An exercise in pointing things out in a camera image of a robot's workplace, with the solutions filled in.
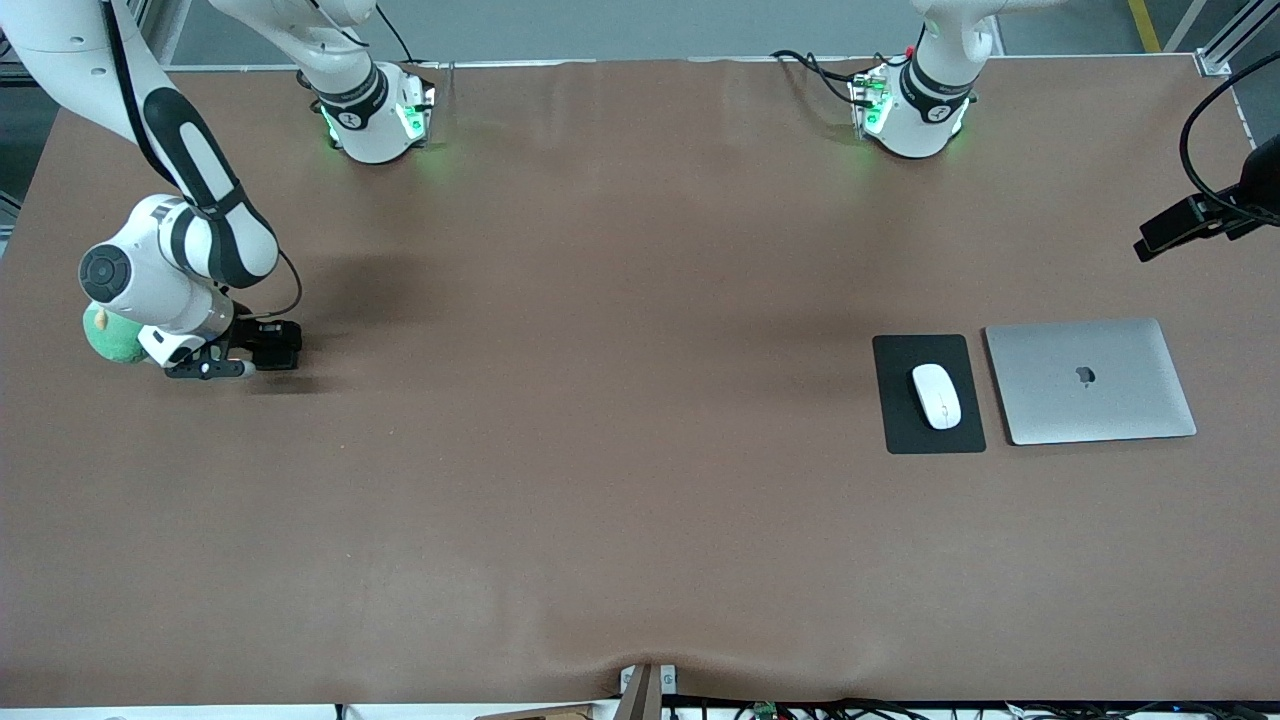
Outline lit arm base connector box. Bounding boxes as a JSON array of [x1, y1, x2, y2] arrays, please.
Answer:
[[848, 70, 893, 138], [396, 64, 438, 148]]

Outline black left arm base cables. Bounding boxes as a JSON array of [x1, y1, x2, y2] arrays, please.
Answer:
[[770, 48, 906, 109]]

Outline white computer mouse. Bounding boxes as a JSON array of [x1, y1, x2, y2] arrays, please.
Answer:
[[910, 363, 963, 431]]

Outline silver laptop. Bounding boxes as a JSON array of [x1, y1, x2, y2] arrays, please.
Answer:
[[983, 318, 1198, 447]]

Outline black left arm wrist cable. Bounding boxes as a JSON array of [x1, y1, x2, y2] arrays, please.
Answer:
[[1180, 50, 1280, 216]]

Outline metal bracket with brown post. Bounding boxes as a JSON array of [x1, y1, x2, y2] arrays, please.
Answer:
[[618, 662, 679, 720]]

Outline black phone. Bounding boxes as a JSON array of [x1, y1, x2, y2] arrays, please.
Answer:
[[250, 320, 304, 373]]

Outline brown table cover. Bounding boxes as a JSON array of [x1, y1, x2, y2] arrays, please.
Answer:
[[0, 55, 1280, 707]]

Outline green dinosaur plush toy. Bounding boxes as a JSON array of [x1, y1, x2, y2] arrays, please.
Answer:
[[82, 303, 151, 367]]

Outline black right arm base cable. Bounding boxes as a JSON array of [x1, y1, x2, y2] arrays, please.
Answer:
[[372, 0, 441, 69]]

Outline black mouse pad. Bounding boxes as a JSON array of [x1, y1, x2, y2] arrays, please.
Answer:
[[872, 334, 988, 456]]

